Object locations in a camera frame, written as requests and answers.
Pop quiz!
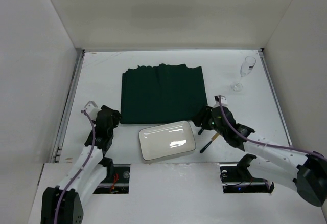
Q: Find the gold knife green handle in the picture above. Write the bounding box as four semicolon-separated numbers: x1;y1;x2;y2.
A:
200;133;220;153

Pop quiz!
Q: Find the white rectangular plate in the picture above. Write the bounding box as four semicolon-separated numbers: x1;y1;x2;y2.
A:
139;121;196;161

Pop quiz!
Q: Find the aluminium table rail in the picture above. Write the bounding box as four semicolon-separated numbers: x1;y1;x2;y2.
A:
258;48;293;146
49;48;85;163

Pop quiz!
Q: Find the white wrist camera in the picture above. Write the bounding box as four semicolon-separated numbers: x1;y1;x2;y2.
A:
81;101;100;121
214;95;228;107

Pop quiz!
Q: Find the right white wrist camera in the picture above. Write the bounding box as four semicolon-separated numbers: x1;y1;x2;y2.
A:
214;95;228;107

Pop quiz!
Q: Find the right aluminium table rail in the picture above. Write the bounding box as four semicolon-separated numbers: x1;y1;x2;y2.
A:
258;48;293;146

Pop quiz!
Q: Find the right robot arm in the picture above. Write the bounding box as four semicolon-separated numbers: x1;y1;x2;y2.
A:
192;106;326;207

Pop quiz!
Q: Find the dark green cloth napkin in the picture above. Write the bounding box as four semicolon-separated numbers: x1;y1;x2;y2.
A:
121;64;207;125

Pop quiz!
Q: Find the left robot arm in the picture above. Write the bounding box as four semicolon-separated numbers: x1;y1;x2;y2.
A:
40;102;121;223

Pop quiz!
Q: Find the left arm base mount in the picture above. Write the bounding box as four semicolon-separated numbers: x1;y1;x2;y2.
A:
94;158;131;194

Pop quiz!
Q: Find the left aluminium table rail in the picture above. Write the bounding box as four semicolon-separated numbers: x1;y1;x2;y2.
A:
49;48;85;163

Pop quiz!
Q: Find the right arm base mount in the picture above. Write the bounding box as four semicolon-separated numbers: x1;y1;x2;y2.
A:
220;154;274;194

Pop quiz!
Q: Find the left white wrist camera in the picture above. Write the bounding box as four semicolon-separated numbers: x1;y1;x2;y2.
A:
81;101;100;121

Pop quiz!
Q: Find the clear champagne flute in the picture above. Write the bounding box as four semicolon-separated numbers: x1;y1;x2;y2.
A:
230;56;256;92

